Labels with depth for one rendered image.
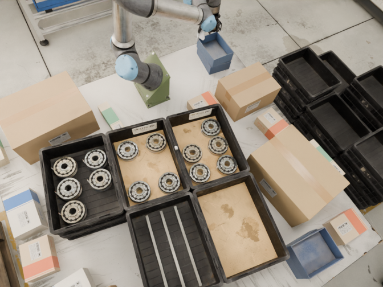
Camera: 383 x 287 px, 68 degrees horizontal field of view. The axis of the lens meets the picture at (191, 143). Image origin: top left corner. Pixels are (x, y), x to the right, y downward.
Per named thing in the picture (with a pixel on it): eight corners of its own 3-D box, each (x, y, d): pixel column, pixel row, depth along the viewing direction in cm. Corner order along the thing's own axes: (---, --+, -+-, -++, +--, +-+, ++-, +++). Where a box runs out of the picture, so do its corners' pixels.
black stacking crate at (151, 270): (128, 217, 130) (125, 212, 119) (188, 197, 136) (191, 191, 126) (152, 311, 114) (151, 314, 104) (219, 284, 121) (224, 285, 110)
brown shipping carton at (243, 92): (233, 122, 170) (240, 107, 155) (214, 95, 177) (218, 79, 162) (272, 102, 178) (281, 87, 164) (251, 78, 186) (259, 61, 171)
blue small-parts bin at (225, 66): (196, 53, 191) (197, 45, 185) (216, 47, 195) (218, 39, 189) (208, 74, 184) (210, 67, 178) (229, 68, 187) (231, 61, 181)
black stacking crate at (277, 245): (190, 197, 136) (191, 191, 126) (244, 179, 142) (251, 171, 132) (220, 283, 121) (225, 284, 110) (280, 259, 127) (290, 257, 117)
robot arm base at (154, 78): (138, 80, 165) (126, 76, 157) (152, 58, 160) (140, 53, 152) (152, 95, 159) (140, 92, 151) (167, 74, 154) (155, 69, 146)
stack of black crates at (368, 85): (322, 110, 247) (353, 78, 207) (347, 98, 256) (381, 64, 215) (354, 147, 234) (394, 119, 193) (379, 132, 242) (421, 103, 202)
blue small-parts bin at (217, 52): (196, 46, 184) (197, 38, 178) (215, 39, 189) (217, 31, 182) (212, 68, 178) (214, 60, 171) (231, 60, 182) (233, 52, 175)
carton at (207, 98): (196, 122, 167) (198, 115, 161) (186, 107, 171) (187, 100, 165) (219, 111, 172) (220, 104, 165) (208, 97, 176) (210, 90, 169)
